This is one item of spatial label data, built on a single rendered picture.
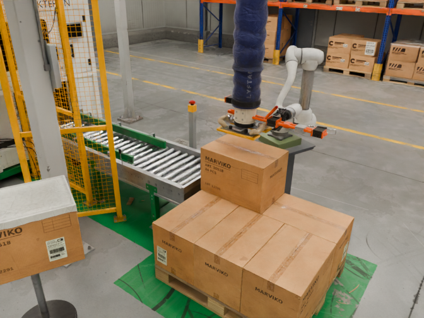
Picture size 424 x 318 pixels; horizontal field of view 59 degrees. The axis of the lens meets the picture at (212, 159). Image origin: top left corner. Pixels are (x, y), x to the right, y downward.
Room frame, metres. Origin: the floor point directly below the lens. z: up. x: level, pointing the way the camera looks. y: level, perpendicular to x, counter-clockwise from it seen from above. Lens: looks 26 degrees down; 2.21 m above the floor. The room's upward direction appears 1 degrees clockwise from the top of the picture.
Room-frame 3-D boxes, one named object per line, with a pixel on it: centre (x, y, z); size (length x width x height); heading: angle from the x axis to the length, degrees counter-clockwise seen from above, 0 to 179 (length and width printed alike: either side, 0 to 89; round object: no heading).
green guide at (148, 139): (4.10, 1.12, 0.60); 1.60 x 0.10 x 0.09; 54
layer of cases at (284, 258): (2.35, -0.33, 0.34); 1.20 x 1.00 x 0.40; 54
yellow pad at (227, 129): (2.69, -0.20, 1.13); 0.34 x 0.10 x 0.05; 55
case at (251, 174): (2.77, -0.26, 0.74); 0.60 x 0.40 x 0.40; 53
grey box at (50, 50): (2.69, 1.18, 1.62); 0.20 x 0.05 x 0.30; 54
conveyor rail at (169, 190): (3.41, 1.18, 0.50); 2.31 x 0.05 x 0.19; 54
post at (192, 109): (3.73, 0.21, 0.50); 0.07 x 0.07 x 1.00; 54
